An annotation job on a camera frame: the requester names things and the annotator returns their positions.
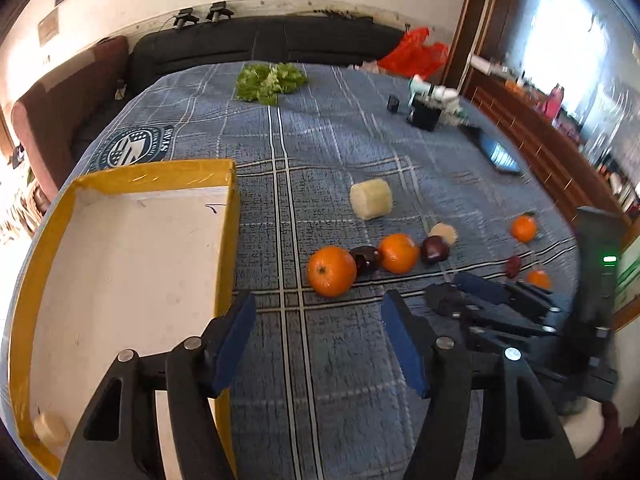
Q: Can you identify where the black sofa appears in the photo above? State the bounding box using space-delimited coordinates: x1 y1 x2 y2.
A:
127 15 407 100

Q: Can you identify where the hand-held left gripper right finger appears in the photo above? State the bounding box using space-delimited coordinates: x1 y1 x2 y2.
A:
381 289 578 480

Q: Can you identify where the orange with leaf stem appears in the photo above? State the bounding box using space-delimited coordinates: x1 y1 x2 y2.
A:
510 211 540 244

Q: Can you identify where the black box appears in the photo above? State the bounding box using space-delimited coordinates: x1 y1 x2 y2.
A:
406 97 442 132

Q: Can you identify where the pale round vegetable slice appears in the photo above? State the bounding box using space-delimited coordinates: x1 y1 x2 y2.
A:
34 412 71 447
429 222 459 246

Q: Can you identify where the green lettuce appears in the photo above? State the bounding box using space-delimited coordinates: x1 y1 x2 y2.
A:
235 61 307 107

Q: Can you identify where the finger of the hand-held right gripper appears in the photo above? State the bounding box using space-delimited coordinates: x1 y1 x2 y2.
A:
424 282 558 356
452 271 568 323

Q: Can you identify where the smartphone with gold case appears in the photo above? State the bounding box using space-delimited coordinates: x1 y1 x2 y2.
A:
467 126 523 177

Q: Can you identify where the pale cylindrical vegetable chunk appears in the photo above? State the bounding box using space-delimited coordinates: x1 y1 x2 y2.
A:
349 178 393 221

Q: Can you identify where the red plastic bag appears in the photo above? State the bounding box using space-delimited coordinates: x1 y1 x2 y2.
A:
377 26 450 81

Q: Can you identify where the large orange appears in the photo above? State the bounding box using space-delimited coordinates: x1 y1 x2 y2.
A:
306 246 358 298
377 233 420 275

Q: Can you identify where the pink bottle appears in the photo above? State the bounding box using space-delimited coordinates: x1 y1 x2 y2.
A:
542 85 566 122

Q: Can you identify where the wooden counter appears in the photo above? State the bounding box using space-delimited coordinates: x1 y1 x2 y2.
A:
442 0 640 333

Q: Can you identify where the blue plaid blanket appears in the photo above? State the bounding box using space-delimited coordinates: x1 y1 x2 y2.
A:
0 60 585 480

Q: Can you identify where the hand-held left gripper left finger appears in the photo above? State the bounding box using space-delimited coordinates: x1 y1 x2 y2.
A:
59 291 257 480

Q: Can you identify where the long white box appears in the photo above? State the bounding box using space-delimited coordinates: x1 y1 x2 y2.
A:
469 56 506 74

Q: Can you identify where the small wall plate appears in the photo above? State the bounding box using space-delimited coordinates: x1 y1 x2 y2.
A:
39 10 60 45

